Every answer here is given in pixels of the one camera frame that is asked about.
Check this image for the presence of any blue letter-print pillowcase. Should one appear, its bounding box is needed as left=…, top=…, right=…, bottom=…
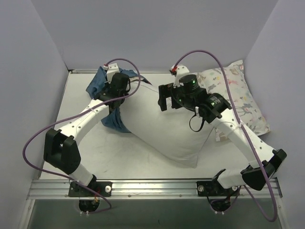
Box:
left=86, top=66, right=138, bottom=133

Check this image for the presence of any white pillow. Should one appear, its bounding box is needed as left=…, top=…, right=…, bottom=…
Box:
left=119, top=81, right=213, bottom=168

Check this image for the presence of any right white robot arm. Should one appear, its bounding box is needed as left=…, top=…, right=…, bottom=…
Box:
left=158, top=74, right=287, bottom=195

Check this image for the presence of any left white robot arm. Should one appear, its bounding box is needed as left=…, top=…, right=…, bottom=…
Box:
left=43, top=73, right=131, bottom=196

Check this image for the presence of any floral deer-print pillow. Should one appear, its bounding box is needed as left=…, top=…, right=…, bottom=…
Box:
left=196, top=60, right=270, bottom=136

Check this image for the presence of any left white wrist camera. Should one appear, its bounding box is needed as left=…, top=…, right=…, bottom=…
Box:
left=102, top=63, right=120, bottom=83

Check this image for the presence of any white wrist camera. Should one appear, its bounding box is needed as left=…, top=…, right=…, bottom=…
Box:
left=102, top=63, right=120, bottom=83
left=170, top=65, right=190, bottom=87

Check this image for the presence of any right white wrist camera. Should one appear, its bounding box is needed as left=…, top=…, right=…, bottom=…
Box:
left=170, top=65, right=190, bottom=87

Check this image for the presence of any rear aluminium rail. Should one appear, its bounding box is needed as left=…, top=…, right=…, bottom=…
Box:
left=69, top=69, right=98, bottom=74

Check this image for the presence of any aluminium rail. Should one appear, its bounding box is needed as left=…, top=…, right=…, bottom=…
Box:
left=69, top=69, right=98, bottom=74
left=27, top=179, right=283, bottom=200

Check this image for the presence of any front aluminium rail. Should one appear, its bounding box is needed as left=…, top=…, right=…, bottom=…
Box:
left=27, top=179, right=283, bottom=200

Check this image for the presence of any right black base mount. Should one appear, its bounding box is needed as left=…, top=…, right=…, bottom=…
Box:
left=196, top=180, right=227, bottom=197

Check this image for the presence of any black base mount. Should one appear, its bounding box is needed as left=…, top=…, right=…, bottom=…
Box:
left=196, top=180, right=227, bottom=197
left=68, top=181, right=112, bottom=197

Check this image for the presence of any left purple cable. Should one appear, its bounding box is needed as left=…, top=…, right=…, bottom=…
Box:
left=21, top=57, right=140, bottom=213

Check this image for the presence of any purple cable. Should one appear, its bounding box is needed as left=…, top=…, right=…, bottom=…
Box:
left=173, top=49, right=278, bottom=222
left=21, top=57, right=140, bottom=213

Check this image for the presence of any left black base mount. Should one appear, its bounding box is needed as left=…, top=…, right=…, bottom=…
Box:
left=68, top=181, right=112, bottom=197

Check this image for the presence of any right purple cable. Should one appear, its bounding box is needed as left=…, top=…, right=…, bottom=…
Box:
left=173, top=49, right=278, bottom=222

